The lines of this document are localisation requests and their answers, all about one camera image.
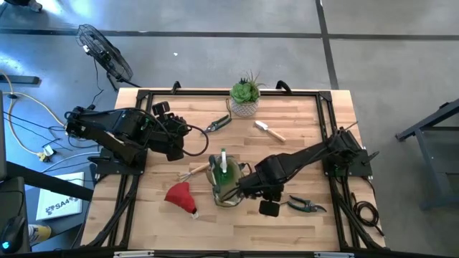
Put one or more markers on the black floor fan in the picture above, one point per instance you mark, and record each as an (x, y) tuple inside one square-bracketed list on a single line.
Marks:
[(105, 55)]

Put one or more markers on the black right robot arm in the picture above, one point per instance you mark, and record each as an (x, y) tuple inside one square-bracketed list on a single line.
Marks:
[(305, 159)]

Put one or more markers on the silver edge bracket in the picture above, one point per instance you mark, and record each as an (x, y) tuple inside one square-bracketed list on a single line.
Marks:
[(133, 254), (334, 255)]

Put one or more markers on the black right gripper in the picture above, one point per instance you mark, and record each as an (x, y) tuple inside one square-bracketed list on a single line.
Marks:
[(260, 186)]

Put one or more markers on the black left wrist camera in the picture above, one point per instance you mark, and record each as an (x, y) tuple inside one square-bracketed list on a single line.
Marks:
[(161, 109)]

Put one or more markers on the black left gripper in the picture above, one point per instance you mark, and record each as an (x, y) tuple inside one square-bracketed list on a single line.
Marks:
[(172, 136)]

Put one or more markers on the white printed box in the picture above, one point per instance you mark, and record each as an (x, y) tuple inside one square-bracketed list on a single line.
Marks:
[(59, 197)]

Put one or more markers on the black aluminium table frame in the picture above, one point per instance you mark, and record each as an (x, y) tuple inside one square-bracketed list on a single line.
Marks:
[(145, 104)]

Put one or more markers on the yellow can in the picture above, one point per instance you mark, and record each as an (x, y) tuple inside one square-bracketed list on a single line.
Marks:
[(40, 233)]

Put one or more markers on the slim black pruning snips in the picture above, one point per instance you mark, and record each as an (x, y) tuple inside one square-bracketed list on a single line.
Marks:
[(218, 124)]

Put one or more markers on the black frame clamp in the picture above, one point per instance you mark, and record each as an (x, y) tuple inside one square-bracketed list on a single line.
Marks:
[(284, 85), (176, 86)]

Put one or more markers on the black computer mouse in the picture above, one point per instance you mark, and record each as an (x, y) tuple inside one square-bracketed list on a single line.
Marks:
[(12, 234)]

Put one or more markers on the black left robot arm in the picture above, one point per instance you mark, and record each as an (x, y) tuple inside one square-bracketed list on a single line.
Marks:
[(107, 129)]

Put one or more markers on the grey-blue metal table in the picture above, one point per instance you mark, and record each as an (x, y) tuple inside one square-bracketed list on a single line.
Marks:
[(430, 143)]

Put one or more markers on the black flat floor bar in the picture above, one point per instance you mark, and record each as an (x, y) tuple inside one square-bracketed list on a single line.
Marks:
[(19, 80)]

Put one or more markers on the beige green-trimmed gardening bag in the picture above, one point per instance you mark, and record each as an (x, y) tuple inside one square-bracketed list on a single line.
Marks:
[(220, 195)]

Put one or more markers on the potted green succulent plant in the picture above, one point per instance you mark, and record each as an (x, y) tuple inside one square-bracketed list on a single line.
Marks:
[(245, 95)]

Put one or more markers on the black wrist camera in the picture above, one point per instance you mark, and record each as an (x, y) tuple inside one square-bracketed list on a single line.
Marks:
[(269, 209), (161, 109)]

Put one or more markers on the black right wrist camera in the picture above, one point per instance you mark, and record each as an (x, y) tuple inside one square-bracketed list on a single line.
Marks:
[(269, 209)]

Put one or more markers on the black diagonal beam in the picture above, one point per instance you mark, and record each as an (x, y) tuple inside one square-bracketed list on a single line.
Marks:
[(46, 181)]

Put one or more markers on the red gardening glove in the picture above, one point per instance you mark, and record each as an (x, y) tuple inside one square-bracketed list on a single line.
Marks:
[(180, 197)]

